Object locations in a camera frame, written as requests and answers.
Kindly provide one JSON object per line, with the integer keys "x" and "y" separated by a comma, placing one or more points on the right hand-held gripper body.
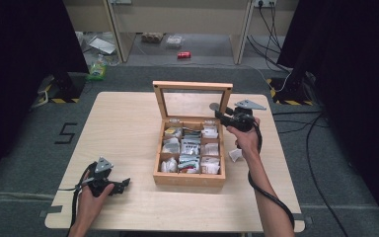
{"x": 242, "y": 120}

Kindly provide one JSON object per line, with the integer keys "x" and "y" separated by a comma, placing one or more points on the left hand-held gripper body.
{"x": 102, "y": 165}

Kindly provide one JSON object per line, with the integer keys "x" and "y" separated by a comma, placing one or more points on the wooden box with glass lid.
{"x": 190, "y": 179}

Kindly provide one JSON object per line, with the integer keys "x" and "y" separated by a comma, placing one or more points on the person's right hand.
{"x": 248, "y": 141}

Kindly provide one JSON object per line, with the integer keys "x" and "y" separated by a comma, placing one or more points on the person's left hand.
{"x": 89, "y": 205}

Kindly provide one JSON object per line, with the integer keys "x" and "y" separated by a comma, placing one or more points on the white paper sachet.
{"x": 235, "y": 154}

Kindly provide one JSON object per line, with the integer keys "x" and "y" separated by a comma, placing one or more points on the group of assorted tea sachets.
{"x": 189, "y": 148}

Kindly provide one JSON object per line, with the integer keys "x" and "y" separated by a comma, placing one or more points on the stand base with striped tape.
{"x": 288, "y": 92}
{"x": 65, "y": 89}

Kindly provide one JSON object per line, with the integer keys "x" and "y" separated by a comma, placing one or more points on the red can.
{"x": 184, "y": 55}

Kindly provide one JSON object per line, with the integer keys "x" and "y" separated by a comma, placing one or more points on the clear plastic container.
{"x": 174, "y": 41}

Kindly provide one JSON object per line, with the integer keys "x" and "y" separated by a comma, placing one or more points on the brown cardboard tray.
{"x": 152, "y": 37}

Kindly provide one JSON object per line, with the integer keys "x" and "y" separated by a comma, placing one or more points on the beige wooden desk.
{"x": 177, "y": 19}

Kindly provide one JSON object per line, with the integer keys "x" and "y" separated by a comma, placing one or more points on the green plastic bag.
{"x": 97, "y": 70}

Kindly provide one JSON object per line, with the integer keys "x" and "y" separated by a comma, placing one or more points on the grey flat sheet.
{"x": 102, "y": 45}

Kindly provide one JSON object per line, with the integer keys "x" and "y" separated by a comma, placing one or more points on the black curtain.
{"x": 19, "y": 65}
{"x": 358, "y": 82}

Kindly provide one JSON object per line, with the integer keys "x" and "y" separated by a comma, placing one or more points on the wall power socket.
{"x": 265, "y": 2}

